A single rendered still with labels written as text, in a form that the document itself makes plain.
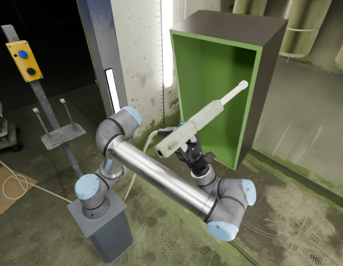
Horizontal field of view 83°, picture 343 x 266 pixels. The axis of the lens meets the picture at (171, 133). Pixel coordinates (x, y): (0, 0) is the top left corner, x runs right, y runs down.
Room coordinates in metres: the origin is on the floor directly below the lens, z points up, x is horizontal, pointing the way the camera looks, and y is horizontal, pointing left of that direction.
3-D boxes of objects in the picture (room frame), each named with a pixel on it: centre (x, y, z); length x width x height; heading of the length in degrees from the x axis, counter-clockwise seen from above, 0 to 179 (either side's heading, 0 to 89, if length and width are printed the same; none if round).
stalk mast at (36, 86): (1.42, 1.07, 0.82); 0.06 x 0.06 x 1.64; 44
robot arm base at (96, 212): (0.72, 0.53, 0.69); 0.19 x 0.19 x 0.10
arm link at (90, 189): (0.72, 0.52, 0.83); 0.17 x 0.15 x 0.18; 148
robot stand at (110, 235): (0.72, 0.53, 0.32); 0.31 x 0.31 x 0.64; 44
